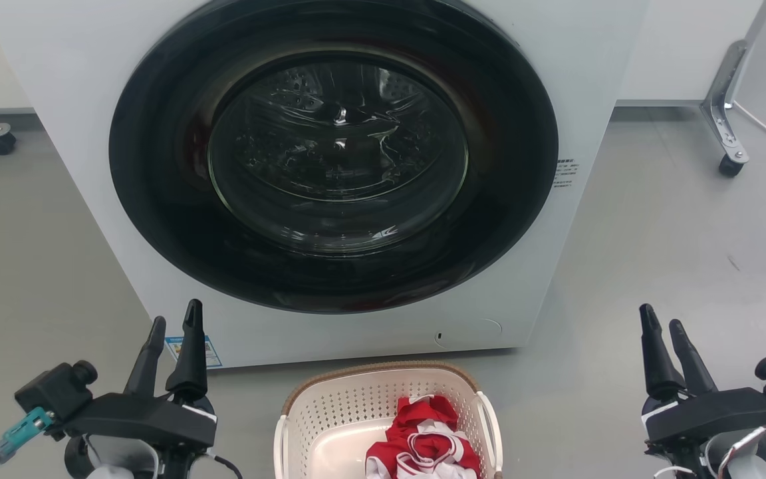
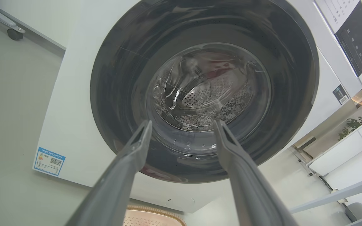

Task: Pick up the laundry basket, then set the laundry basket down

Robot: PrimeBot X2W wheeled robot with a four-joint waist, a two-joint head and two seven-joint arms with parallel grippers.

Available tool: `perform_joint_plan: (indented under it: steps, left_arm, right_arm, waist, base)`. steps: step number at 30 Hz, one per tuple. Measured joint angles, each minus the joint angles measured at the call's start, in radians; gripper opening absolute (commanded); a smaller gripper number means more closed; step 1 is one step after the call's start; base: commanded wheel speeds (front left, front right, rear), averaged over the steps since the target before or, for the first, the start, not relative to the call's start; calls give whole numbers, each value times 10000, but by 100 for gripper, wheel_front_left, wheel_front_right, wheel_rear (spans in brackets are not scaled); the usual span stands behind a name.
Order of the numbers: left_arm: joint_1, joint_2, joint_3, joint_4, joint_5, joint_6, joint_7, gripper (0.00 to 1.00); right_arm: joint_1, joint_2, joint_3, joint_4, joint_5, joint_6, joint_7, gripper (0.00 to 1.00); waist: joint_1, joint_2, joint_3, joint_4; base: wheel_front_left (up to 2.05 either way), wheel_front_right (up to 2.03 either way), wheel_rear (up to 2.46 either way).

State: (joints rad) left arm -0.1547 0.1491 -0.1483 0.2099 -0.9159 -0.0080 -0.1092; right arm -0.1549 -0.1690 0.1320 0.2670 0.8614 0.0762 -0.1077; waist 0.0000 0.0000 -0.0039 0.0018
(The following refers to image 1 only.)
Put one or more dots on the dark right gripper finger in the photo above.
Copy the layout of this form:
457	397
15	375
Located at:
692	366
661	366

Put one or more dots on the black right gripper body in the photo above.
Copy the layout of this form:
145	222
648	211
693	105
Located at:
715	414

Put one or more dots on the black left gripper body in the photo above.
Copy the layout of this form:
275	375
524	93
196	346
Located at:
143	418

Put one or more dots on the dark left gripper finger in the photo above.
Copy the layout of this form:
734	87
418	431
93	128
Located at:
147	359
191	359

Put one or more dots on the cream perforated plastic laundry basket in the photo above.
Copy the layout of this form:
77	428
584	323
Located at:
343	412

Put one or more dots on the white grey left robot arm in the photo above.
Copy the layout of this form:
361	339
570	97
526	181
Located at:
124	459

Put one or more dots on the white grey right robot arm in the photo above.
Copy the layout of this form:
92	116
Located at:
742	456

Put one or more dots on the blue energy label sticker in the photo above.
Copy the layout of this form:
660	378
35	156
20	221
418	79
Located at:
213	356

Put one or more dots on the black round washer door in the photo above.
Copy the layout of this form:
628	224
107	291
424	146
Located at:
157	199

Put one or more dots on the round washer filter cover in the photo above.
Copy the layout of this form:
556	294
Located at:
476	332

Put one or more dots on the small printed text sticker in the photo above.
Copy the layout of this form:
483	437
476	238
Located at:
566	173

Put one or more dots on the red and white garment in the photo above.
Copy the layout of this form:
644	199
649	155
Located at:
423	442

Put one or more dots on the tall metal leg with caster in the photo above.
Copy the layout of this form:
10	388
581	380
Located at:
722	100

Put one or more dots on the white front-load washing machine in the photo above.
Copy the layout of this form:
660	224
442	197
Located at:
596	80

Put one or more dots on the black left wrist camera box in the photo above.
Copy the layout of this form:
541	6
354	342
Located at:
54	392

